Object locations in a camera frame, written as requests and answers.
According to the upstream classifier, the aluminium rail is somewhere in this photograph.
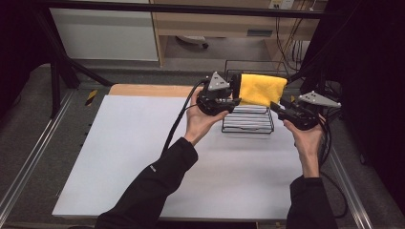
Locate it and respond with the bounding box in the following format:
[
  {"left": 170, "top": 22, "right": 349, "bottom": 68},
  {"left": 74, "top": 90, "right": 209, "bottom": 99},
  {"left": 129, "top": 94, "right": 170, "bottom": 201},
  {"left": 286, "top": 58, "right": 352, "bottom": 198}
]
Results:
[
  {"left": 0, "top": 90, "right": 76, "bottom": 218},
  {"left": 327, "top": 145, "right": 374, "bottom": 229}
]

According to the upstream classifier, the wooden board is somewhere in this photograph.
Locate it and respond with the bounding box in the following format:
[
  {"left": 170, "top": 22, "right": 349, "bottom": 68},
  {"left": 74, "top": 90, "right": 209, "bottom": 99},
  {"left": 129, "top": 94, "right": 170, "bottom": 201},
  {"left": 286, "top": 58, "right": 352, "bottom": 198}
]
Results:
[{"left": 108, "top": 83, "right": 204, "bottom": 98}]

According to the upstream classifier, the person's right hand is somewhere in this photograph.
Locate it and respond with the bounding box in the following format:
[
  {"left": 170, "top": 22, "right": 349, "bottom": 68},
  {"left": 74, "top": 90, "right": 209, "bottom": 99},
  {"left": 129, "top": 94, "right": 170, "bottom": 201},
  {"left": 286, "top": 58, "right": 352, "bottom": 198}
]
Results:
[{"left": 282, "top": 114, "right": 327, "bottom": 157}]

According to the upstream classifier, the black frame bar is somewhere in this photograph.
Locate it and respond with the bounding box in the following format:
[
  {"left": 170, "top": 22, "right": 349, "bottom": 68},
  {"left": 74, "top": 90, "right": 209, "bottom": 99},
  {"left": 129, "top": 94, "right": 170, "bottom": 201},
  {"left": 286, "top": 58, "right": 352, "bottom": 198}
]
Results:
[{"left": 32, "top": 0, "right": 339, "bottom": 19}]

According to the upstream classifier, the person's left hand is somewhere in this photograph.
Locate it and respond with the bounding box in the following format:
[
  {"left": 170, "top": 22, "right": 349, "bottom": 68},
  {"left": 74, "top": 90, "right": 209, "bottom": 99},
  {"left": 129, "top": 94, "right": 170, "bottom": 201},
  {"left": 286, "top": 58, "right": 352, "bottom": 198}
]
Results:
[{"left": 183, "top": 87, "right": 230, "bottom": 147}]

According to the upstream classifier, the black wire rack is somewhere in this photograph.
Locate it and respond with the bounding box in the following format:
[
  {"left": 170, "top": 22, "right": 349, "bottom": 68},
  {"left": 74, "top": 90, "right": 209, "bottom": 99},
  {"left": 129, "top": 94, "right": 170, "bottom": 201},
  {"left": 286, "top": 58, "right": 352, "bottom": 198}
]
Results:
[{"left": 221, "top": 59, "right": 291, "bottom": 135}]

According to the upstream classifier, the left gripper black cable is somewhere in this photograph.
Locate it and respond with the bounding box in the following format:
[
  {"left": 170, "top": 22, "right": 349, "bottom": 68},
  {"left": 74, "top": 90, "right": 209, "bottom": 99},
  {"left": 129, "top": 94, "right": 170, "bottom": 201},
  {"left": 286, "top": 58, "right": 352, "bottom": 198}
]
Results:
[{"left": 160, "top": 78, "right": 209, "bottom": 157}]

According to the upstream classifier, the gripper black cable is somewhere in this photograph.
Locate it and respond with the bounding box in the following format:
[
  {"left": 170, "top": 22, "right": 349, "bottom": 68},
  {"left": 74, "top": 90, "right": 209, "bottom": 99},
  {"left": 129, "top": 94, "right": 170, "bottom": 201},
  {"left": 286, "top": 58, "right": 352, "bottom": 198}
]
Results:
[
  {"left": 316, "top": 106, "right": 350, "bottom": 219},
  {"left": 160, "top": 78, "right": 209, "bottom": 157}
]

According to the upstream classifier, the white wall socket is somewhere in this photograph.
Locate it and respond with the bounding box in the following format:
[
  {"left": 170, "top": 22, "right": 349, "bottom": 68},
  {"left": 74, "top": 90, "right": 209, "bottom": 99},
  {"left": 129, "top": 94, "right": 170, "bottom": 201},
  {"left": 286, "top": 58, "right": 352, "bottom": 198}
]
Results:
[{"left": 267, "top": 0, "right": 296, "bottom": 10}]

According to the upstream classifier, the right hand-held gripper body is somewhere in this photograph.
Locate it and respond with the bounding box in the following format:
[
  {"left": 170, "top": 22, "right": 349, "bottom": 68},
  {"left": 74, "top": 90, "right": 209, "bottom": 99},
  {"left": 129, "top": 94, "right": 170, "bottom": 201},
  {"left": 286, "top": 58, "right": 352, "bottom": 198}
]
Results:
[{"left": 278, "top": 90, "right": 342, "bottom": 132}]

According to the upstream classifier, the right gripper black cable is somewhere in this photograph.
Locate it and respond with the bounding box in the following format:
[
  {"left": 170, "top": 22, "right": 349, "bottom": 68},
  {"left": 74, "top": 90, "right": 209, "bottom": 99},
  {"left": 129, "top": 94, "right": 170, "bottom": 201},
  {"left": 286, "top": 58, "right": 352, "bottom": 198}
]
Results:
[{"left": 316, "top": 106, "right": 350, "bottom": 219}]

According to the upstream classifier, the hanging cables bundle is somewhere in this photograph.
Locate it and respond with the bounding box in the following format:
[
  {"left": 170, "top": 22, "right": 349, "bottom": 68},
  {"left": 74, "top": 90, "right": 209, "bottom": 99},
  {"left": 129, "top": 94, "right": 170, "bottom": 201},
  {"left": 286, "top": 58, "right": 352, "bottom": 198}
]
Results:
[{"left": 274, "top": 15, "right": 308, "bottom": 73}]

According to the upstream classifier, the light wooden desk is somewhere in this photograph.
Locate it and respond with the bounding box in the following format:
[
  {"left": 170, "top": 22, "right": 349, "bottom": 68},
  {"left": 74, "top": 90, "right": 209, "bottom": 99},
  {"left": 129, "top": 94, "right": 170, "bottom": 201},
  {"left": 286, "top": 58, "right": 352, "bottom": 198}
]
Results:
[{"left": 148, "top": 0, "right": 330, "bottom": 69}]

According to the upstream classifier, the black curtain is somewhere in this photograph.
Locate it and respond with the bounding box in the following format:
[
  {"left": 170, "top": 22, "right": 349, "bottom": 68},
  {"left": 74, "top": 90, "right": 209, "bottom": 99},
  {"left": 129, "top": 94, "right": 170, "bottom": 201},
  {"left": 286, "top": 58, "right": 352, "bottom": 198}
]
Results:
[
  {"left": 299, "top": 0, "right": 405, "bottom": 208},
  {"left": 0, "top": 0, "right": 44, "bottom": 117}
]

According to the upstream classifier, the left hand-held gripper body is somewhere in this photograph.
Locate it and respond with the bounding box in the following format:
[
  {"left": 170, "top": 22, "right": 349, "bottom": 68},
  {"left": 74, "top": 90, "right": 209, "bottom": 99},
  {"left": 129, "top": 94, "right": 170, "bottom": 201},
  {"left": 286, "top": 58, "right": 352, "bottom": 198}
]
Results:
[{"left": 196, "top": 71, "right": 236, "bottom": 116}]

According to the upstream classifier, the yellow black tool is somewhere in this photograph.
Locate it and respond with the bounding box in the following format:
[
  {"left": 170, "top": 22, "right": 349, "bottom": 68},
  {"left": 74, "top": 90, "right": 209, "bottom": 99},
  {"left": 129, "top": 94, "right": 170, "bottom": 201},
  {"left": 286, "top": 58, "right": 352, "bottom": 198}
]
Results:
[{"left": 83, "top": 89, "right": 99, "bottom": 107}]

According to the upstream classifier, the office chair base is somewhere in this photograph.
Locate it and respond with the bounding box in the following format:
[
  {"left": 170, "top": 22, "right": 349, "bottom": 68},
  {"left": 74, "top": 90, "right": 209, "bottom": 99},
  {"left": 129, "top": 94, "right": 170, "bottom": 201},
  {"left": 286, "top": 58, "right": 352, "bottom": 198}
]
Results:
[{"left": 176, "top": 34, "right": 210, "bottom": 50}]

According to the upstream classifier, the yellow towel with black edge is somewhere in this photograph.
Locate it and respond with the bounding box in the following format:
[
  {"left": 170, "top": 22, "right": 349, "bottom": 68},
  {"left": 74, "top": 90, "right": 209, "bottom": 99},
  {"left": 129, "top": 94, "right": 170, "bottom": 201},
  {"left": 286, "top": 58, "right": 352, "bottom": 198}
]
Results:
[{"left": 238, "top": 73, "right": 288, "bottom": 108}]

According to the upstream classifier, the black metal stand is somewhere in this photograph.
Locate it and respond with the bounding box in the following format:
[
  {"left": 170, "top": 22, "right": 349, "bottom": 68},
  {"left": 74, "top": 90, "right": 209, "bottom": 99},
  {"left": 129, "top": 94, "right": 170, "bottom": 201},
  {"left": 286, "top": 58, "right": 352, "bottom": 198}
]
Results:
[{"left": 33, "top": 11, "right": 115, "bottom": 119}]

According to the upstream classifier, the white cabinet panel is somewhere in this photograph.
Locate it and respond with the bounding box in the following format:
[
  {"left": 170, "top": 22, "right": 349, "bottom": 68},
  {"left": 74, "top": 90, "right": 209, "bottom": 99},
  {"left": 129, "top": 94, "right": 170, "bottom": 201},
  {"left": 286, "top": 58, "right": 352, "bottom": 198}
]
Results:
[{"left": 49, "top": 7, "right": 160, "bottom": 62}]

